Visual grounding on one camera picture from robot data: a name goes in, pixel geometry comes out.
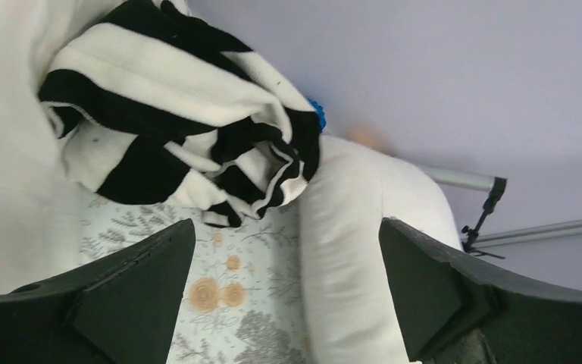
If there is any floral patterned table mat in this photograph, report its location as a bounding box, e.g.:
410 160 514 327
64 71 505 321
80 192 313 364

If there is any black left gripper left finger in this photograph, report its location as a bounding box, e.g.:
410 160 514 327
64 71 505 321
0 219 196 363

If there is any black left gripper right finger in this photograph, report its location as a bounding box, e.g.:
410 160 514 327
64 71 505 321
379 218 582 363

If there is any black white striped pillowcase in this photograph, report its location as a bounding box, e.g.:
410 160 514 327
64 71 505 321
39 1 321 228

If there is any cream ruffled pillow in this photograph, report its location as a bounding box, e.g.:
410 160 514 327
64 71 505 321
0 0 192 297

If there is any white pillow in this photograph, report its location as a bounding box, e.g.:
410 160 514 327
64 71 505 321
299 136 461 363

